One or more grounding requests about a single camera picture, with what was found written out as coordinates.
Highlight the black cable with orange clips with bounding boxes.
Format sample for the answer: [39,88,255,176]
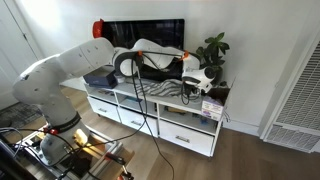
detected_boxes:
[136,49,190,63]

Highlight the orange black clamp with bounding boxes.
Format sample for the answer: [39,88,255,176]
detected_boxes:
[104,152,134,180]

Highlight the white tv stand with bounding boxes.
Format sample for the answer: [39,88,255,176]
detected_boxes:
[83,78,224,158]

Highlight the white cardboard box purple print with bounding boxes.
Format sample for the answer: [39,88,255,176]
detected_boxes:
[200,79,234,122]

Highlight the black flat screen television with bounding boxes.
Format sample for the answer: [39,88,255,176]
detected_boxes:
[99,18,185,83]

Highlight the dark blue open shoebox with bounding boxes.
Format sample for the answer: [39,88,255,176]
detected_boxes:
[83,68,118,89]

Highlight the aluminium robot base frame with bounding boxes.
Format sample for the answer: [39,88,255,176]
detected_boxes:
[19,123,134,180]

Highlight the green plant in black pot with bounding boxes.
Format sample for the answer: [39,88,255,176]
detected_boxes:
[194,31,231,88]

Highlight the red sequin hat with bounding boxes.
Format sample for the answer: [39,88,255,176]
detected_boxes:
[92,18,105,39]

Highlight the white blue striped cloth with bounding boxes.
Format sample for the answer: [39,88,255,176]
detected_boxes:
[134,79,188,98]

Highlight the white drawer with metal handle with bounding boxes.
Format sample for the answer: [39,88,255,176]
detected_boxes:
[87,96,122,123]
[159,119,215,157]
[118,107,159,138]

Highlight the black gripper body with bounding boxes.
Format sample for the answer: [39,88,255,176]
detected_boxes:
[182,77,205,97]

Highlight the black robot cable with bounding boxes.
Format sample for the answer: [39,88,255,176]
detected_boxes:
[131,54,176,180]

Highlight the white wall vent grille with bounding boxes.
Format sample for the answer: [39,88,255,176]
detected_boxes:
[263,39,320,154]

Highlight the white door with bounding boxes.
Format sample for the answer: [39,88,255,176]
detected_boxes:
[0,0,44,111]

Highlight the yellow brown item on shelf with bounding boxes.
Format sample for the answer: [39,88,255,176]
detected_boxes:
[164,106,188,115]

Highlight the grey patterned rug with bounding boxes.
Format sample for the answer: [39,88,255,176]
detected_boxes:
[0,101,43,129]

